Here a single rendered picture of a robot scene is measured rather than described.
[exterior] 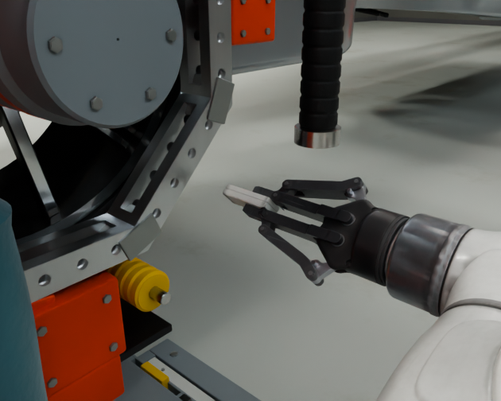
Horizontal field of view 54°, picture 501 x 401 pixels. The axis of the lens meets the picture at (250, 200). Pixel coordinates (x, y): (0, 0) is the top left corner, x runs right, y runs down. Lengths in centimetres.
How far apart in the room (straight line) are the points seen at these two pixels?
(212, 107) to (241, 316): 94
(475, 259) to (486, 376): 15
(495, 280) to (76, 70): 34
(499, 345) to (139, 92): 30
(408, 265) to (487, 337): 14
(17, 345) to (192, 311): 112
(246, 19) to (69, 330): 44
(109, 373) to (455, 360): 45
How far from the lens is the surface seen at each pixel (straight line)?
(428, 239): 47
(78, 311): 60
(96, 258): 60
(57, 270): 57
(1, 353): 42
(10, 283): 41
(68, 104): 36
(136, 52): 39
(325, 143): 46
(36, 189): 65
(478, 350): 34
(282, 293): 159
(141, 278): 67
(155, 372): 106
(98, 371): 66
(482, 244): 47
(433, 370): 34
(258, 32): 70
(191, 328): 145
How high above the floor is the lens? 88
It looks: 23 degrees down
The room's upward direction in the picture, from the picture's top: straight up
